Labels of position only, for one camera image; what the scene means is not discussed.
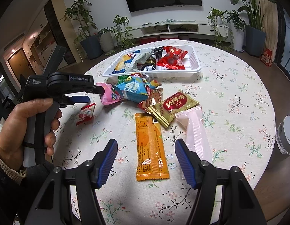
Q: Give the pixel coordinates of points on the trailing vine plant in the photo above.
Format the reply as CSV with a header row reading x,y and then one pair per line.
x,y
122,32

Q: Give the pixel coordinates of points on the hanging vine plant on cabinet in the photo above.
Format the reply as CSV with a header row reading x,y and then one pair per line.
x,y
216,18

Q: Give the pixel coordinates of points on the small red white snack packet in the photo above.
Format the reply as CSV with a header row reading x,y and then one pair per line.
x,y
85,114

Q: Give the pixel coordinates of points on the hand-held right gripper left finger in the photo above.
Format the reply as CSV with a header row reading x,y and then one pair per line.
x,y
105,166

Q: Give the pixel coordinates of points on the orange long snack packet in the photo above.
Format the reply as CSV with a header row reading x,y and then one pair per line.
x,y
149,145

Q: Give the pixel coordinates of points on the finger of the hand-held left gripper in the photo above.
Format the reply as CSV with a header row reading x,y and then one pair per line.
x,y
80,99
95,89

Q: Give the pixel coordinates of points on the person's left forearm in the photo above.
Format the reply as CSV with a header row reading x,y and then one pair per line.
x,y
9,192

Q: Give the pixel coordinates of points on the white wall cabinet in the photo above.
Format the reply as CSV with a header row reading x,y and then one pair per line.
x,y
42,44

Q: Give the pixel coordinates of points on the white plastic tray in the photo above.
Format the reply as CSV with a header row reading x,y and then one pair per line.
x,y
191,63

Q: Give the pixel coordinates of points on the red storage box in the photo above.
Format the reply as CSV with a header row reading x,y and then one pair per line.
x,y
148,40
167,37

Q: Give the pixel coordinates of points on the black snack packet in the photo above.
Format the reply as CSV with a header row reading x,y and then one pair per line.
x,y
149,63

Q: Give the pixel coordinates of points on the pink snack packet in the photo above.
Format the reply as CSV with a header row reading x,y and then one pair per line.
x,y
109,93

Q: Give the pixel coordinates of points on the pale pink translucent packet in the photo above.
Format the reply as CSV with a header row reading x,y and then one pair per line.
x,y
196,133

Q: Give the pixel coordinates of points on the large-leaf plant in dark pot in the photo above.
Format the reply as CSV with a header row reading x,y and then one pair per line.
x,y
255,39

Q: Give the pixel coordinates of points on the red chocolate ball packet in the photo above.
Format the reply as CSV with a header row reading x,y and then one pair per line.
x,y
170,57

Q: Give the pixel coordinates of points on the green snack packet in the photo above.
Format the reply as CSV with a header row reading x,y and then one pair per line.
x,y
124,77

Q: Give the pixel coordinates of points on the plant in white ribbed pot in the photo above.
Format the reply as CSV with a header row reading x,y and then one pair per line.
x,y
107,42

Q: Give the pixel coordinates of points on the white television cabinet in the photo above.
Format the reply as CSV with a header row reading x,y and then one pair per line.
x,y
182,28

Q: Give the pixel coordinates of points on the red gold heart-print packet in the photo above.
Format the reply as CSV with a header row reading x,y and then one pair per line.
x,y
153,98

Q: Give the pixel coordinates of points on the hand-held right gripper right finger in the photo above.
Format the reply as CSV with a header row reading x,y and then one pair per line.
x,y
186,166

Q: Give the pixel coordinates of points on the light blue snack packet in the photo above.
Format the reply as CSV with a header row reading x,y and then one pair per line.
x,y
133,90

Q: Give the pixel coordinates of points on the blue yellow snack packet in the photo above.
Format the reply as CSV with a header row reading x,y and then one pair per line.
x,y
124,63

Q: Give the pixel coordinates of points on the red gift bag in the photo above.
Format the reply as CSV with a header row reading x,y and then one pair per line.
x,y
266,58

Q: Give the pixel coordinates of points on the bushy plant in white pot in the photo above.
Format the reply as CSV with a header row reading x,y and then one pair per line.
x,y
237,37

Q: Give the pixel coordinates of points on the white round appliance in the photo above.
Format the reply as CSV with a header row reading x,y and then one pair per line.
x,y
286,136

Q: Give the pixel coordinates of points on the grey white long snack packet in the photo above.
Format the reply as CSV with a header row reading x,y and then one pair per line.
x,y
138,59

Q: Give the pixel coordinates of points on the person's left hand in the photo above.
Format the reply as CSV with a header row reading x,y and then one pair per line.
x,y
11,133

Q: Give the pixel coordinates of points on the gold packet with red label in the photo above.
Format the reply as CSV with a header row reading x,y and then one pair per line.
x,y
175,105

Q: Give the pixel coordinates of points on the tall plant in dark pot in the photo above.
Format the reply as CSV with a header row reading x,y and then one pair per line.
x,y
91,44

